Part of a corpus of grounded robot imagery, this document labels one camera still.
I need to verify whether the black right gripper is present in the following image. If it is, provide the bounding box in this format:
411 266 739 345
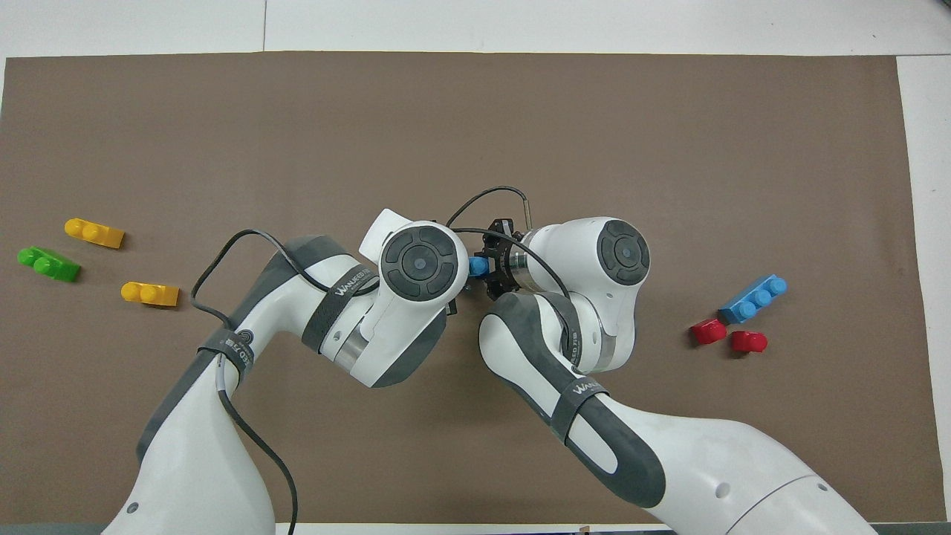
481 218 521 302

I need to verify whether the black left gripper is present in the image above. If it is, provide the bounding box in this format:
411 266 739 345
444 276 470 318

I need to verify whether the yellow toy block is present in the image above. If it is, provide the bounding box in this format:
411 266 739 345
65 218 125 250
121 281 180 308

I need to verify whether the green toy block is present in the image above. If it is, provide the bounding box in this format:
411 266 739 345
17 247 81 283

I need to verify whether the brown table mat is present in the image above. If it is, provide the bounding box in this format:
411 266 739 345
0 51 948 525

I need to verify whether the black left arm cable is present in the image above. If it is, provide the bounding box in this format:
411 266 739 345
191 229 380 535

